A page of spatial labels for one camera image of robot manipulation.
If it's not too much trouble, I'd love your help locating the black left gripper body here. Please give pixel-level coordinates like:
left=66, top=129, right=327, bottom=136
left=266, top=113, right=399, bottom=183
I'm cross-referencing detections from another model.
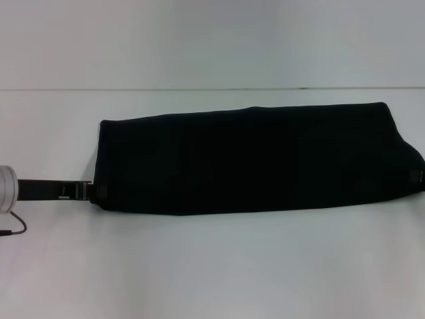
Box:
left=16, top=178, right=94, bottom=202

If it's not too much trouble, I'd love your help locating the black shirt with FREE print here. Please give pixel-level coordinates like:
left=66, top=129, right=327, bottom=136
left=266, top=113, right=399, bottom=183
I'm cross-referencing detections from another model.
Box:
left=94, top=102, right=425, bottom=217

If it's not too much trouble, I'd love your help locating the left gripper cable with plug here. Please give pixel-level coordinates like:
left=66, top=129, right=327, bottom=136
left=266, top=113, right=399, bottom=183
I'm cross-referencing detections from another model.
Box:
left=0, top=211, right=28, bottom=237

